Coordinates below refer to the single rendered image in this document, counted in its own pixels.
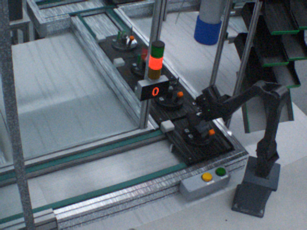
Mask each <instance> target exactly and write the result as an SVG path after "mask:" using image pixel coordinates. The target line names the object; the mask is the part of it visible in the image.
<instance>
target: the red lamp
mask: <svg viewBox="0 0 307 230"><path fill-rule="evenodd" d="M162 61H163V58H160V59H155V58H153V57H152V56H151V55H150V62H149V66H150V67H151V68H152V69H155V70H157V69H160V68H161V67H162Z"/></svg>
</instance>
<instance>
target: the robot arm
mask: <svg viewBox="0 0 307 230"><path fill-rule="evenodd" d="M266 91H269V92H266ZM201 92H202V94H201V95H199V96H198V97H196V99H195V103H196V104H197V105H198V106H201V107H202V109H201V112H202V115H200V116H198V115H197V113H196V111H191V112H187V113H186V114H185V115H186V119H187V122H188V125H189V127H194V126H197V125H199V124H200V122H201V121H202V120H205V122H209V121H211V120H215V119H218V118H222V119H223V121H224V122H226V121H227V120H229V119H230V118H231V117H230V116H231V115H232V114H233V113H235V112H236V111H237V110H239V109H240V108H241V107H242V106H243V104H244V103H245V102H247V101H248V100H249V99H251V98H253V97H254V96H256V95H258V96H260V97H261V98H262V99H263V100H265V101H267V102H268V107H269V115H268V120H267V124H266V129H265V134H264V138H262V139H261V140H260V141H259V142H257V149H256V150H255V151H256V152H257V166H256V170H255V176H256V177H261V178H264V179H268V180H269V178H270V172H271V169H272V167H273V165H274V163H275V162H276V161H277V160H278V159H279V156H278V152H277V150H276V147H277V143H276V140H275V138H276V133H277V129H278V125H279V121H280V115H281V111H282V108H283V106H284V105H285V103H286V101H287V99H288V97H289V91H288V89H287V88H286V87H285V86H284V85H282V84H277V83H269V82H265V81H262V80H259V81H257V82H256V83H255V84H253V86H252V87H251V88H248V89H247V90H246V91H244V92H242V93H241V94H240V95H235V96H233V97H231V96H228V95H226V94H225V95H223V96H221V94H220V92H219V90H218V88H217V86H216V84H214V85H213V84H212V85H210V86H208V87H206V88H205V89H203V90H201ZM202 117H203V118H202ZM200 118H201V119H200Z"/></svg>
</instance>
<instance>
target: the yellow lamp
mask: <svg viewBox="0 0 307 230"><path fill-rule="evenodd" d="M160 75H161V68H160V69H157V70H155V69H152V68H151V67H150V66H149V70H148V71H147V76H148V78H150V79H154V80H155V79H159V78H160Z"/></svg>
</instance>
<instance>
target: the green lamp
mask: <svg viewBox="0 0 307 230"><path fill-rule="evenodd" d="M164 48H165V46H164V47H163V48H155V47H154V46H153V45H152V46H151V53H150V55H151V56H152V57H153V58H155V59H160V58H163V54H164Z"/></svg>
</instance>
